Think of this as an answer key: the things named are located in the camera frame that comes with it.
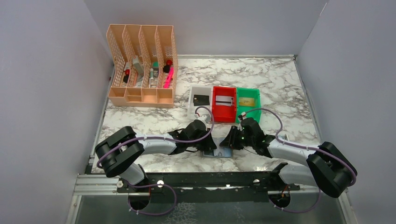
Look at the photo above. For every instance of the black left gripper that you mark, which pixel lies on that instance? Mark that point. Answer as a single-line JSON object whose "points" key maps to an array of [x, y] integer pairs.
{"points": [[206, 142]]}

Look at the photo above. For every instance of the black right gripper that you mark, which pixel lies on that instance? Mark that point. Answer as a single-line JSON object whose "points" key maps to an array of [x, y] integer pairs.
{"points": [[233, 138]]}

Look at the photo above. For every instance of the red plastic bin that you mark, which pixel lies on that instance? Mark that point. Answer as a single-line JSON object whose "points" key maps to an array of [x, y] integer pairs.
{"points": [[224, 114]]}

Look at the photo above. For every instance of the grey metal card holder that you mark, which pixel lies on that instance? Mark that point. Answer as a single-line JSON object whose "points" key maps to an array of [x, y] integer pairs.
{"points": [[219, 152]]}

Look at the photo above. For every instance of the green plastic bin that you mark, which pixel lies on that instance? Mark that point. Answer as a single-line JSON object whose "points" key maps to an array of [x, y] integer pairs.
{"points": [[248, 93]]}

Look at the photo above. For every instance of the white magnetic stripe card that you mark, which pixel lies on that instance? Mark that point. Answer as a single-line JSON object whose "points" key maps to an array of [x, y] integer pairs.
{"points": [[223, 100]]}

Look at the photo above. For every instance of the white plastic bin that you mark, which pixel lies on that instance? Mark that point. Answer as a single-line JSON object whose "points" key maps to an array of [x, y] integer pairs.
{"points": [[198, 90]]}

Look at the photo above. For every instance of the peach plastic desk organizer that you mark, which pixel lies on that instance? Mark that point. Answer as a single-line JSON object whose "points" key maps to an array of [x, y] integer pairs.
{"points": [[146, 65]]}

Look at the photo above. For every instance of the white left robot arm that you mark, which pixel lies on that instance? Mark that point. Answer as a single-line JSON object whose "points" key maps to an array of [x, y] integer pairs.
{"points": [[117, 154]]}

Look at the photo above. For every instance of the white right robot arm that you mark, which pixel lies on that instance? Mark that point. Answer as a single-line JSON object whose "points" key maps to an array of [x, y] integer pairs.
{"points": [[324, 166]]}

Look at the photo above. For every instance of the black card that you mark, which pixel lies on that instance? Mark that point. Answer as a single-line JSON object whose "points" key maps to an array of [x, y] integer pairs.
{"points": [[201, 100]]}

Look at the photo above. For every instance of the gold card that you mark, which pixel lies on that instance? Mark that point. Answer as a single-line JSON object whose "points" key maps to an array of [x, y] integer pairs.
{"points": [[247, 102]]}

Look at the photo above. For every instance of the pink highlighter pen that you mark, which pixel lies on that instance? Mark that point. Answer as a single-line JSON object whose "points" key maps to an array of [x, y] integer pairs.
{"points": [[169, 78]]}

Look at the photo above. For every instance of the red black stamp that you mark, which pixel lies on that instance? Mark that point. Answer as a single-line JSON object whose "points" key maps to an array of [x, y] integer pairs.
{"points": [[167, 66]]}

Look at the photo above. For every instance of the green capped bottle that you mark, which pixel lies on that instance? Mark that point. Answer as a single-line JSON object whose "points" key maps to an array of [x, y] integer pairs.
{"points": [[155, 67]]}

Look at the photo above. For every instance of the grey box in organizer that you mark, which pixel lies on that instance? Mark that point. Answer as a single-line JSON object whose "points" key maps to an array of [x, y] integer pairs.
{"points": [[138, 65]]}

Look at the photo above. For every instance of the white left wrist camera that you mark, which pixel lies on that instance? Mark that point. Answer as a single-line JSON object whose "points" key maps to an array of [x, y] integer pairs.
{"points": [[205, 118]]}

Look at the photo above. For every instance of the black mounting rail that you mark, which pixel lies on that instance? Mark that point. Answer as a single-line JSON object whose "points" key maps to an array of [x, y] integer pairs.
{"points": [[204, 187]]}

